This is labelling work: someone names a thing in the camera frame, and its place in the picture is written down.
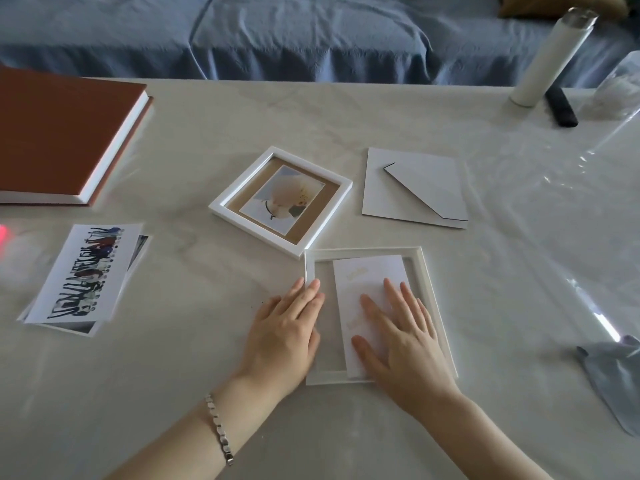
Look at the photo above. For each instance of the person's right hand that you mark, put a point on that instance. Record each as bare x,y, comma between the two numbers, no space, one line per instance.
410,359

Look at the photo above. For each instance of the person's left hand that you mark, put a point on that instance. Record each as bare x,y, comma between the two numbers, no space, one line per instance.
280,344

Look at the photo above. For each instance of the person's left thumb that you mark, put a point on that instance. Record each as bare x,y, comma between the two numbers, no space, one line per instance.
315,344

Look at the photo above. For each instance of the person's right thumb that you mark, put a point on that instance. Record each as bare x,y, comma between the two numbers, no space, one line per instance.
369,357

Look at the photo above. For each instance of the person's right little finger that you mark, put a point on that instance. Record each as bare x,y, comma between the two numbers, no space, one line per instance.
429,322

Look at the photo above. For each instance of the person's left middle finger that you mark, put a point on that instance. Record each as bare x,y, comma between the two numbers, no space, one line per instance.
295,297

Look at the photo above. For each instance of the person's right middle finger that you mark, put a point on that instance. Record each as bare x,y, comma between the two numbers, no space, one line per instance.
396,302

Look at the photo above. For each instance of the white rectangular picture frame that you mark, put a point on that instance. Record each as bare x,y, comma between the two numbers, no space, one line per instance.
325,377

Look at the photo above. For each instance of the white photo paper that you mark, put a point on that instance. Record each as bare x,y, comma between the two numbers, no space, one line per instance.
370,274

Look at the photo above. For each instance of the person's right forearm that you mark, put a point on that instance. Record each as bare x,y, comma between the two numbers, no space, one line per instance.
480,439

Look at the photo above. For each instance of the person's left forearm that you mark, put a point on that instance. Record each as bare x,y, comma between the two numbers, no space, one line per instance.
200,434

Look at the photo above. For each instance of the tan mat board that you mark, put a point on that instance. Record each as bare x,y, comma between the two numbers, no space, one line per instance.
301,230

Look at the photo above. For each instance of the white flower photo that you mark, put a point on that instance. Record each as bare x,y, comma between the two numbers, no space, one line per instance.
285,194

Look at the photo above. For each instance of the pile of printed photos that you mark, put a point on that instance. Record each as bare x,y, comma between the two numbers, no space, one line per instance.
142,245

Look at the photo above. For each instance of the grey cloth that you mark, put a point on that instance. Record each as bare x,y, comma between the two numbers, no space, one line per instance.
615,377

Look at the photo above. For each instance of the clear plastic sheet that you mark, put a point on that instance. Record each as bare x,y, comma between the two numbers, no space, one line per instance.
600,204

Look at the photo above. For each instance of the group print photo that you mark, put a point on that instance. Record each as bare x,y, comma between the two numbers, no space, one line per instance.
85,274

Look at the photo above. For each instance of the black remote control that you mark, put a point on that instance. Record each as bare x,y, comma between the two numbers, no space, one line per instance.
562,109

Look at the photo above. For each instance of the blue sofa cover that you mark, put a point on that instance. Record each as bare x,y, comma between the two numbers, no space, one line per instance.
300,34

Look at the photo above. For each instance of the white insulated bottle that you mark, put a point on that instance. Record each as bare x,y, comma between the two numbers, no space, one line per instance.
545,64

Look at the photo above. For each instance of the orange-brown photo album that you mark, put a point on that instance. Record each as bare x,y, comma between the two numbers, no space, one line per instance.
60,134

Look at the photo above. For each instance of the clear plastic bag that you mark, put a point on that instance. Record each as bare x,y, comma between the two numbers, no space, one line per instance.
620,87

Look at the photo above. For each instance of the mustard yellow cushion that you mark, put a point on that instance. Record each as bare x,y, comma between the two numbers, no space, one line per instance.
560,4

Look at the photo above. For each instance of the white frame backing board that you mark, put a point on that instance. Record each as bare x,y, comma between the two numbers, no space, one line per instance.
381,194

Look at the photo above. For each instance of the white square picture frame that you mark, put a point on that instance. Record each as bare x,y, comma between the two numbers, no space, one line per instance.
315,169

